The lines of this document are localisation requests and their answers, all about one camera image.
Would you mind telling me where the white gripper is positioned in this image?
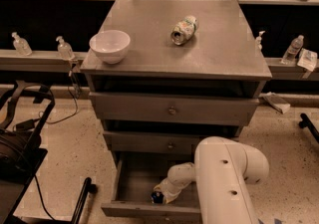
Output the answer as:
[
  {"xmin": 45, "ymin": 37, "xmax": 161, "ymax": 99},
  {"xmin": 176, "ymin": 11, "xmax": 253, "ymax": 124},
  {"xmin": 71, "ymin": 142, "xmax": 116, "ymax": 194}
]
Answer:
[{"xmin": 154, "ymin": 178, "xmax": 184, "ymax": 204}]

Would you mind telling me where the blue crushed pepsi can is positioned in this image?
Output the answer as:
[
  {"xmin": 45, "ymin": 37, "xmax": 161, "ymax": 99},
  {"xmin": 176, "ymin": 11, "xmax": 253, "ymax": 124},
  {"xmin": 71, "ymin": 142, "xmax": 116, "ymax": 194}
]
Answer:
[{"xmin": 151, "ymin": 191, "xmax": 163, "ymax": 204}]

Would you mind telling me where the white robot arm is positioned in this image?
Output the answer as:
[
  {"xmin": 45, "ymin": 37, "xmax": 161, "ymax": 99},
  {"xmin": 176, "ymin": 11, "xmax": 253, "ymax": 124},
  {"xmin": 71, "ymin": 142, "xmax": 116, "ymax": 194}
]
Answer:
[{"xmin": 152, "ymin": 136, "xmax": 269, "ymax": 224}]

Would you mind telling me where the grey open bottom drawer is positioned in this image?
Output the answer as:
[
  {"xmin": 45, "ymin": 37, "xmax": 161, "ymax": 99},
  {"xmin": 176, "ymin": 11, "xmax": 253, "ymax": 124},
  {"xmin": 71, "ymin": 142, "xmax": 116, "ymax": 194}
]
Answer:
[{"xmin": 102, "ymin": 152, "xmax": 201, "ymax": 223}]

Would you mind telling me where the grey middle drawer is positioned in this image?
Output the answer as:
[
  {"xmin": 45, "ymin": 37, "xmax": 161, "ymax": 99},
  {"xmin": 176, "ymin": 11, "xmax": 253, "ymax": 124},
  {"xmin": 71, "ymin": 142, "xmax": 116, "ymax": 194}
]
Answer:
[{"xmin": 103, "ymin": 130, "xmax": 239, "ymax": 156}]

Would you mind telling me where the black stand leg bottom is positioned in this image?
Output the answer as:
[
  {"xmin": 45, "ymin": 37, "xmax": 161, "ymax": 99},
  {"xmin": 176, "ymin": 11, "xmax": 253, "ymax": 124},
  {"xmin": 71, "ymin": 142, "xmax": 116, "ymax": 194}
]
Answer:
[{"xmin": 71, "ymin": 177, "xmax": 97, "ymax": 224}]

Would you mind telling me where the grey three-drawer cabinet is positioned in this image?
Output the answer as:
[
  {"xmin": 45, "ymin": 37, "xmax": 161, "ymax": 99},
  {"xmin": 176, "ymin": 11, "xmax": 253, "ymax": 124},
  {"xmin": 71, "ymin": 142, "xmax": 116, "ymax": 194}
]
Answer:
[{"xmin": 80, "ymin": 0, "xmax": 273, "ymax": 224}]

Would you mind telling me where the grey top drawer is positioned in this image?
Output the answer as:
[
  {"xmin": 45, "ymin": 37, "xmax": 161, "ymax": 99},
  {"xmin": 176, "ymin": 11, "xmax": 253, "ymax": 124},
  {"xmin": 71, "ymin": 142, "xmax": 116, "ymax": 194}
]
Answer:
[{"xmin": 89, "ymin": 93, "xmax": 259, "ymax": 126}]

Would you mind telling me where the green white soda can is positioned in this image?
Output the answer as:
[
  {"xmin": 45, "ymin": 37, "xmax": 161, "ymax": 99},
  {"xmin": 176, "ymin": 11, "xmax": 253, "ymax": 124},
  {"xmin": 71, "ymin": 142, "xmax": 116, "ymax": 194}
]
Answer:
[{"xmin": 170, "ymin": 15, "xmax": 198, "ymax": 46}]

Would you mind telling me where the white bowl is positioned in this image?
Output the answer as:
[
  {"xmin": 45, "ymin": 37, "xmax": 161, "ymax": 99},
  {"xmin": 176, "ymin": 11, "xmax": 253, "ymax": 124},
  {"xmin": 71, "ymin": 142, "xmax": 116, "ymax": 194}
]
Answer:
[{"xmin": 89, "ymin": 30, "xmax": 131, "ymax": 64}]

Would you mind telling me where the black chair leg right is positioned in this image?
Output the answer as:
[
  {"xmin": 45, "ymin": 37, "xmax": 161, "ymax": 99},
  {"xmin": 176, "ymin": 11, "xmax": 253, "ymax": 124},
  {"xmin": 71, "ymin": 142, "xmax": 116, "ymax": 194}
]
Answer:
[{"xmin": 299, "ymin": 113, "xmax": 319, "ymax": 143}]

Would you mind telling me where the black chair left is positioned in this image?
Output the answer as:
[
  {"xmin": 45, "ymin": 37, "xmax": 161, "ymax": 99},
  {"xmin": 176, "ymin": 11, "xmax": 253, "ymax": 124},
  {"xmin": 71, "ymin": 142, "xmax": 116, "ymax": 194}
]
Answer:
[{"xmin": 0, "ymin": 81, "xmax": 55, "ymax": 224}]

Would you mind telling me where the clear sanitizer bottle near cabinet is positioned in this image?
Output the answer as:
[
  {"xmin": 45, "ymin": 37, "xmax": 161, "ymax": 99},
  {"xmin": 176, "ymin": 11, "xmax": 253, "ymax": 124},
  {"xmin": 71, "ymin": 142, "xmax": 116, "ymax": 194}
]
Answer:
[{"xmin": 56, "ymin": 36, "xmax": 75, "ymax": 61}]

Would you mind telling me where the small pump bottle right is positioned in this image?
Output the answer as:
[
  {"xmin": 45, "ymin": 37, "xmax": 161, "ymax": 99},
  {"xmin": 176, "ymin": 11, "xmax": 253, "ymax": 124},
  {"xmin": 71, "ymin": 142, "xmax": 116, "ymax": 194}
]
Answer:
[{"xmin": 255, "ymin": 31, "xmax": 265, "ymax": 51}]

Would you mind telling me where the clear water bottle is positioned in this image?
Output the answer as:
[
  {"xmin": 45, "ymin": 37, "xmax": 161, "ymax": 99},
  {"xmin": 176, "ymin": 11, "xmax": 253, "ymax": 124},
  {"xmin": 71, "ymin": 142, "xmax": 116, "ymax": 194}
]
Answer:
[{"xmin": 281, "ymin": 35, "xmax": 304, "ymax": 64}]

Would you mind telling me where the white plastic packet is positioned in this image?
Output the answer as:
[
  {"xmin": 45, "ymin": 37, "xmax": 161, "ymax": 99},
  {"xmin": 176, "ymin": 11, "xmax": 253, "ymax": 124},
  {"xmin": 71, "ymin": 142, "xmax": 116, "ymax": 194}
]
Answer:
[{"xmin": 297, "ymin": 48, "xmax": 318, "ymax": 72}]

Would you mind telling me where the clear sanitizer bottle far left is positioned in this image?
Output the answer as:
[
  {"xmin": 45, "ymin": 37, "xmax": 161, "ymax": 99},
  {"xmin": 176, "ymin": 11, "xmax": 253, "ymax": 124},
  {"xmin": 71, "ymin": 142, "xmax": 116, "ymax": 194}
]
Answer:
[{"xmin": 11, "ymin": 32, "xmax": 32, "ymax": 56}]

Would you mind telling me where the black cable on floor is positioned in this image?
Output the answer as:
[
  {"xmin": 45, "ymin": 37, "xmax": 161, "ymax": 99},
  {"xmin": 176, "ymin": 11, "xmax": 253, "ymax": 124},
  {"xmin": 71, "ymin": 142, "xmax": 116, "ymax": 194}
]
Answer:
[{"xmin": 13, "ymin": 70, "xmax": 82, "ymax": 130}]

